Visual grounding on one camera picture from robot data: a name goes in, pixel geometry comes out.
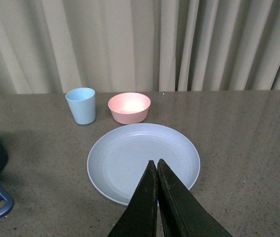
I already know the light blue cup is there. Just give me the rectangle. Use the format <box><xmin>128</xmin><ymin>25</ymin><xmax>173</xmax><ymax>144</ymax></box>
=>
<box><xmin>66</xmin><ymin>87</ymin><xmax>96</xmax><ymax>125</ymax></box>

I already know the light blue plate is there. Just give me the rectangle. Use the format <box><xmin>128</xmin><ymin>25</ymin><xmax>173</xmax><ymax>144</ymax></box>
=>
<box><xmin>87</xmin><ymin>123</ymin><xmax>201</xmax><ymax>206</ymax></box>

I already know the pink bowl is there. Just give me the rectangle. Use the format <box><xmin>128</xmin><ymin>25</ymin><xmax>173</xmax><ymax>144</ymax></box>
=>
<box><xmin>108</xmin><ymin>92</ymin><xmax>151</xmax><ymax>124</ymax></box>

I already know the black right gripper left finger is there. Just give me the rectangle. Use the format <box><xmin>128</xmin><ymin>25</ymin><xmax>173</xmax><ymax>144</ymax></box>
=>
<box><xmin>108</xmin><ymin>160</ymin><xmax>159</xmax><ymax>237</ymax></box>

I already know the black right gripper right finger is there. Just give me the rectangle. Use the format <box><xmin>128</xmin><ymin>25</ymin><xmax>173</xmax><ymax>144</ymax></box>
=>
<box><xmin>157</xmin><ymin>159</ymin><xmax>231</xmax><ymax>237</ymax></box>

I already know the beige curtain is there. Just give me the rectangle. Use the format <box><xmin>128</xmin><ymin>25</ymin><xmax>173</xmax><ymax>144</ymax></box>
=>
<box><xmin>0</xmin><ymin>0</ymin><xmax>280</xmax><ymax>94</ymax></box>

